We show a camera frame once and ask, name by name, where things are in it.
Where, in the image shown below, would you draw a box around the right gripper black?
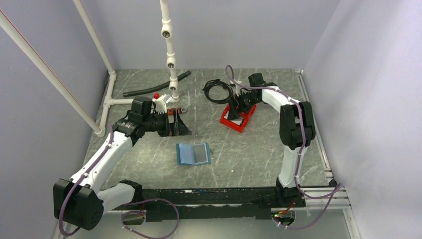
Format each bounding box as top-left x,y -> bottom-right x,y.
227,90 -> 260,121

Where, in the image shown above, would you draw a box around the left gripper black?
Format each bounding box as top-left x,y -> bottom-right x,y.
143,109 -> 191,137

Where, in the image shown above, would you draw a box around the red plastic bin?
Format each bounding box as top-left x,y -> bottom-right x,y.
219,105 -> 256,133

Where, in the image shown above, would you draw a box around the blue card holder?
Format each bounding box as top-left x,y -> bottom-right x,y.
176,143 -> 212,166

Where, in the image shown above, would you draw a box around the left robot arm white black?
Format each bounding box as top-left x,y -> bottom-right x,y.
53,96 -> 192,237

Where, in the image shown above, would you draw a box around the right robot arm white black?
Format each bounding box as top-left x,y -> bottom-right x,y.
222,73 -> 316,207

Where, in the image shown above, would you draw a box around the white cards in bin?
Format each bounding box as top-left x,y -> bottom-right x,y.
229,119 -> 244,126

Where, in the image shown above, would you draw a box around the red handled adjustable wrench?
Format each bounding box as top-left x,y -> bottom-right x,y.
167,107 -> 187,115

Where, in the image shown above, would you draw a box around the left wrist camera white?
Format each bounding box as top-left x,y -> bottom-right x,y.
152,93 -> 173,114

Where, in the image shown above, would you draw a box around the coiled black cable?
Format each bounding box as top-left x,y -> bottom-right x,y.
202,79 -> 234,105

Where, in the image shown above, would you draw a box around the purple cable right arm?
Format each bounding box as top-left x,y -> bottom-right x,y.
225,65 -> 343,231

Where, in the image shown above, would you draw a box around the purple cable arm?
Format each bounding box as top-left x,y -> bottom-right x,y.
225,65 -> 343,231
58,124 -> 180,239

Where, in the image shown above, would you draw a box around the black rubber hose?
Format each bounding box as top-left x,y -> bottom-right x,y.
122,70 -> 192,98

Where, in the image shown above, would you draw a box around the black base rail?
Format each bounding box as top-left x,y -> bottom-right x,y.
118,186 -> 304,222

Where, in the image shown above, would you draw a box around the white PVC pipe frame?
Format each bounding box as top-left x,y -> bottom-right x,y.
0,0 -> 180,137

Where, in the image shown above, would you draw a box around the aluminium rail right side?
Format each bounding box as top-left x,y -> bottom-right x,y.
295,69 -> 352,210

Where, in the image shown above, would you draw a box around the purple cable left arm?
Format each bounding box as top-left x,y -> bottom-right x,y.
58,124 -> 180,239

